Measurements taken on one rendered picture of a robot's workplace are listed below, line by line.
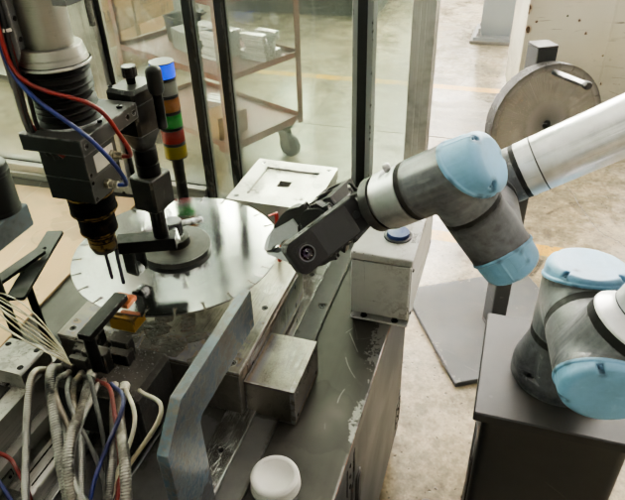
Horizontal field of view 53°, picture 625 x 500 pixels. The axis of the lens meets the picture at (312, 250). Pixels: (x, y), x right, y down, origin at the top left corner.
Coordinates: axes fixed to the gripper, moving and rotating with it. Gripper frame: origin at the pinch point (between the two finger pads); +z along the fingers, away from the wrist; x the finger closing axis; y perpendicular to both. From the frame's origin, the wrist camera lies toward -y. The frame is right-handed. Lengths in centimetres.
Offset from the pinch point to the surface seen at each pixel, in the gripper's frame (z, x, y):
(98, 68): 51, 44, 35
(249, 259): 8.0, -0.9, 3.0
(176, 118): 25.9, 24.6, 22.8
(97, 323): 12.3, 5.2, -21.5
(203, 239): 14.7, 4.9, 3.1
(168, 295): 12.7, 2.1, -9.8
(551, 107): -8, -22, 111
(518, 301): 40, -89, 132
